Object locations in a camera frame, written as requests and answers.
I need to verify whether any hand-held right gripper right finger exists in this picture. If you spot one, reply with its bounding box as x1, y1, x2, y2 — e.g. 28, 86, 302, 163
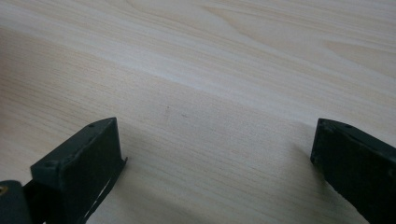
310, 118, 396, 224

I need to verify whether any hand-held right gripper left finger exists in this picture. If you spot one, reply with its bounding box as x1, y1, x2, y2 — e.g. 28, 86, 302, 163
30, 117, 128, 224

